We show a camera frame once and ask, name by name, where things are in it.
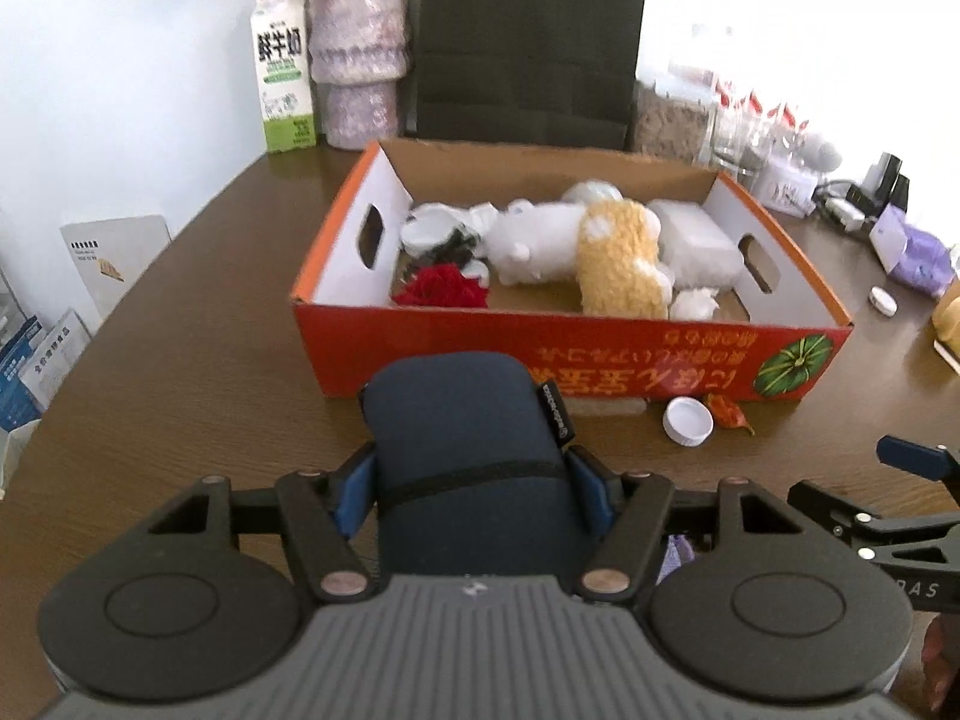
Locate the grey round device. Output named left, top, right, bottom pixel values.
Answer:
left=796, top=131, right=843, bottom=173

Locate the white foam block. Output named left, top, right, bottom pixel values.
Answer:
left=646, top=197, right=745, bottom=290

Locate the white screw cap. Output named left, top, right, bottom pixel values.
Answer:
left=662, top=396, right=715, bottom=447

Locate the green and white milk carton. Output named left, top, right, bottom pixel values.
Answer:
left=250, top=0, right=316, bottom=155

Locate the black paper bag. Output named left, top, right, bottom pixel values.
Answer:
left=415, top=0, right=652, bottom=152

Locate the brown woven storage basket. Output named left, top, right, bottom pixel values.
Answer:
left=634, top=81, right=713, bottom=164

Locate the purple textured vase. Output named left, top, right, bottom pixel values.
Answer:
left=307, top=0, right=413, bottom=151

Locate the white plush toy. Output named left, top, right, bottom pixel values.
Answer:
left=469, top=180, right=625, bottom=287

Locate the black charging dock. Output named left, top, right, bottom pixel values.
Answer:
left=857, top=152, right=912, bottom=217

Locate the navy blue pouch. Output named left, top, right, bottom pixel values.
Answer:
left=358, top=352, right=593, bottom=582

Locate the red artificial rose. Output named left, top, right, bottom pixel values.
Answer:
left=391, top=231, right=492, bottom=308

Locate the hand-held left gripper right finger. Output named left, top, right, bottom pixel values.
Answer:
left=564, top=444, right=807, bottom=605

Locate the purple and white pack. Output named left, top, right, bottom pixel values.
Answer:
left=870, top=204, right=957, bottom=293

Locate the person's right hand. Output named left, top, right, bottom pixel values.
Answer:
left=922, top=611, right=960, bottom=702

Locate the yellow plush toy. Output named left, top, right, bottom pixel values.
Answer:
left=576, top=199, right=674, bottom=320

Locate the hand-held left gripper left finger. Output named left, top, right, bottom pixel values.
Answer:
left=146, top=442, right=380, bottom=605

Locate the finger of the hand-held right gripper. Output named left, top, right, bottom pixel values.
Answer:
left=787, top=480, right=960, bottom=567
left=876, top=435, right=960, bottom=500

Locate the white patterned box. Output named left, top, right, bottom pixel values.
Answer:
left=757, top=157, right=820, bottom=220

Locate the orange chili pepper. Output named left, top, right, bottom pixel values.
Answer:
left=703, top=394, right=757, bottom=436

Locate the shrink-wrapped water bottle pack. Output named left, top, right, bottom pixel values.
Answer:
left=675, top=30, right=815, bottom=166

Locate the orange cardboard box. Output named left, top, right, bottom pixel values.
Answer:
left=291, top=137, right=856, bottom=402

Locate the white leaflet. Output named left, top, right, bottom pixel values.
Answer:
left=60, top=214, right=173, bottom=335

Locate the wooden desktop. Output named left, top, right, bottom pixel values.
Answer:
left=0, top=139, right=960, bottom=720

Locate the white power adapter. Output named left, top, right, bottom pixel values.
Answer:
left=814, top=178, right=878, bottom=235

